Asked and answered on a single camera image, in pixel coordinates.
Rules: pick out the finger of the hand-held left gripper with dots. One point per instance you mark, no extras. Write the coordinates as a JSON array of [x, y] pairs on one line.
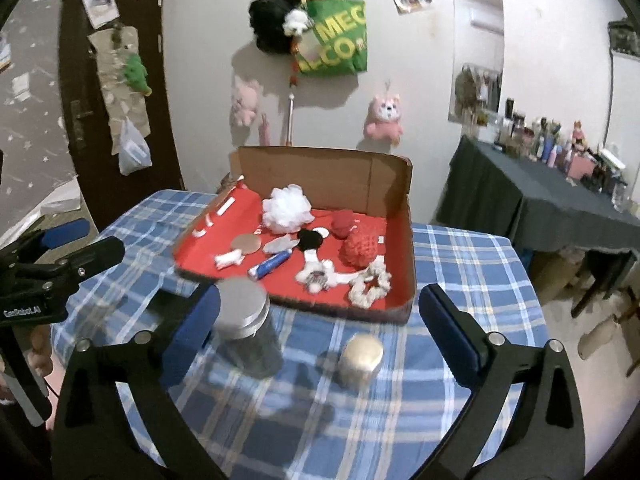
[[95, 255], [65, 232]]

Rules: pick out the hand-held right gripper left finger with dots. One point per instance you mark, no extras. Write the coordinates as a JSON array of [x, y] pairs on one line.
[[195, 330]]

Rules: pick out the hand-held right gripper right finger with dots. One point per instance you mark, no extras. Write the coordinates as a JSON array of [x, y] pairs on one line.
[[450, 332]]

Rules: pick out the white fluffy cotton piece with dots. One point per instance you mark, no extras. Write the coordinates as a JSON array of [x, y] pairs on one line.
[[227, 259]]

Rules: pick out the cream lace scrunchie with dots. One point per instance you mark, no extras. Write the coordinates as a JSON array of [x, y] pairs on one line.
[[382, 280]]

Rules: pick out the blue and white tube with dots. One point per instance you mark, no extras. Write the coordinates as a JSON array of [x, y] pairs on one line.
[[270, 265]]

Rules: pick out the white wrapper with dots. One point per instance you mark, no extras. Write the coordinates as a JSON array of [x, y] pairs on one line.
[[277, 246]]

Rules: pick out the orange-red mesh bath loofah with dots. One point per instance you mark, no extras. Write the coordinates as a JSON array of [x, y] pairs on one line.
[[360, 250]]

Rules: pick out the white and black plush toy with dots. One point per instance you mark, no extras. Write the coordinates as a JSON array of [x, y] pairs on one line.
[[312, 262]]

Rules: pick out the white mesh bath loofah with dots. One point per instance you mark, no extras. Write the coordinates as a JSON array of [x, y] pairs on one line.
[[287, 207]]

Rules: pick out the red knitted pouf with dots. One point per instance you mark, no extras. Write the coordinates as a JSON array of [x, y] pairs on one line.
[[342, 222]]

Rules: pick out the cardboard box red inside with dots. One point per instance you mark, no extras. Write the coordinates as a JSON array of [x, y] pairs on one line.
[[320, 175]]

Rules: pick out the person's left hand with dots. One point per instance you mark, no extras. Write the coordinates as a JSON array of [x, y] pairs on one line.
[[40, 360]]

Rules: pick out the large glass jar metal lid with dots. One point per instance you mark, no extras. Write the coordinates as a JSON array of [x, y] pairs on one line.
[[245, 305]]

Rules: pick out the dark wooden door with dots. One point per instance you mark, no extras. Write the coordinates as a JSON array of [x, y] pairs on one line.
[[75, 170]]

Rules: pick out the small glass jar, yellow capsules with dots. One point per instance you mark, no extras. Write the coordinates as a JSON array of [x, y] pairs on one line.
[[361, 355]]

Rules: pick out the white plastic bag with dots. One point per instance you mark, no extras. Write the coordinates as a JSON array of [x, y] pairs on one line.
[[134, 150]]

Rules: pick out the blue plaid blanket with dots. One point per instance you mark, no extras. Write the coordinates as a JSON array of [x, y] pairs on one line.
[[300, 425]]

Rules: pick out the dark cloth-covered table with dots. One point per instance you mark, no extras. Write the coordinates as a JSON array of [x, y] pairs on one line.
[[540, 205]]

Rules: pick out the beige hanging organizer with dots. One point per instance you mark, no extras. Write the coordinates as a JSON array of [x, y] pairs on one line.
[[110, 75]]

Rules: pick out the green plush toy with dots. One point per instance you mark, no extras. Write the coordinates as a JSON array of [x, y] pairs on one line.
[[136, 72]]

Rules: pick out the pink sticks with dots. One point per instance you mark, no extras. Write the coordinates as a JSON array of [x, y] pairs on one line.
[[265, 132]]

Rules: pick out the pink box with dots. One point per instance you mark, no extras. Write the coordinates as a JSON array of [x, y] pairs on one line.
[[580, 167]]

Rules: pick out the row of cosmetic bottles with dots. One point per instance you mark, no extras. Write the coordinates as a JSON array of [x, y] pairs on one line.
[[545, 145]]

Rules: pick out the pink pig plush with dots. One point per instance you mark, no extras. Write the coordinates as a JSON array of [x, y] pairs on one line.
[[245, 100]]

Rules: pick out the pink bear plush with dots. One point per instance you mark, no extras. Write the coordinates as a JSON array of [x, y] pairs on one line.
[[384, 117]]

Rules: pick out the small photo print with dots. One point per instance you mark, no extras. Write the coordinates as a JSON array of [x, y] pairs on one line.
[[100, 5]]

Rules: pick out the red-haired doll figurine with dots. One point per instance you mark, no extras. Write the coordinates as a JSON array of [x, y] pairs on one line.
[[579, 135]]

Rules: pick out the black bag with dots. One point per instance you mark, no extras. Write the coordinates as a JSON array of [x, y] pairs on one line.
[[267, 25]]

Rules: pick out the white wardrobe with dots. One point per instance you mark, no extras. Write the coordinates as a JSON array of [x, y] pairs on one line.
[[625, 100]]

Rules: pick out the green tote bag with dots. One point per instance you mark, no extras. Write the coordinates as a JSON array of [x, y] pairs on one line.
[[335, 45]]

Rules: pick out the dark storage case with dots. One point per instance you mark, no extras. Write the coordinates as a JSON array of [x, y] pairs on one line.
[[625, 35]]

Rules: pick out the arched wall mirror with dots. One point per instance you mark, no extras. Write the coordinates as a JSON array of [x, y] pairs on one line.
[[477, 35]]

